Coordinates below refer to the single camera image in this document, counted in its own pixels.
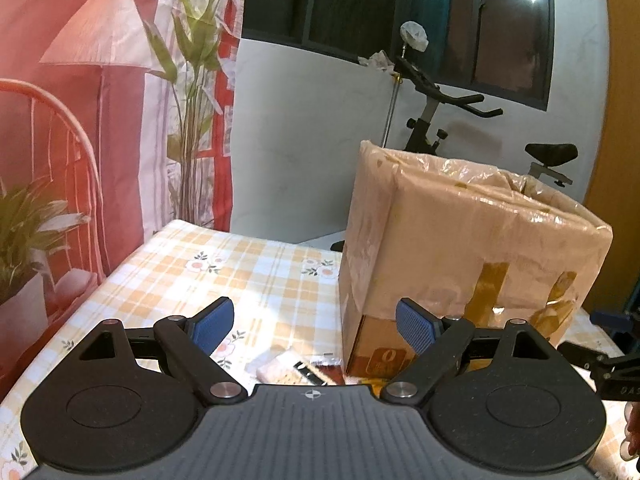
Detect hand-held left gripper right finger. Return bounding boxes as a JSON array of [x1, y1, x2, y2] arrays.
[[382, 298, 561, 404]]

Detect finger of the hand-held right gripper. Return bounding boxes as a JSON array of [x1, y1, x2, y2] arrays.
[[589, 309, 640, 336], [557, 341, 619, 370]]

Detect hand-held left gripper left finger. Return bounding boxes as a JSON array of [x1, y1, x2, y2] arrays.
[[75, 297, 247, 405]]

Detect clear snack packet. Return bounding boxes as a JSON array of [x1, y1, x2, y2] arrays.
[[256, 350, 344, 387]]

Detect cardboard box with plastic liner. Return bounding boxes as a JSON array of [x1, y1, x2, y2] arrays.
[[338, 140, 614, 379]]

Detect person's right hand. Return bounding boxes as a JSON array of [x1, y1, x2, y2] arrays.
[[621, 402, 640, 462]]

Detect checked floral tablecloth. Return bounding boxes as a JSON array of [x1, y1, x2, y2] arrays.
[[0, 219, 628, 480]]

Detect wooden door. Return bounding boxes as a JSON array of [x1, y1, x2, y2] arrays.
[[582, 0, 640, 313]]

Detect black exercise bike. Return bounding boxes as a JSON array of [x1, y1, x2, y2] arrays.
[[330, 55, 581, 253]]

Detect thin metal pole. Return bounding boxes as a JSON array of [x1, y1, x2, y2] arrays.
[[382, 72, 402, 150]]

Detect crumpled white plastic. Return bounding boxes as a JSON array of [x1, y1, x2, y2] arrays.
[[357, 50, 397, 72]]

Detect white plastic bag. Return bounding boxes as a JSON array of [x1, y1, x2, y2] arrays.
[[400, 21, 430, 52]]

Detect dark window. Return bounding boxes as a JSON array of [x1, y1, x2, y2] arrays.
[[240, 0, 559, 112]]

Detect printed wall cloth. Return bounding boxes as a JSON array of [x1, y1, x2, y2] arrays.
[[0, 0, 252, 393]]

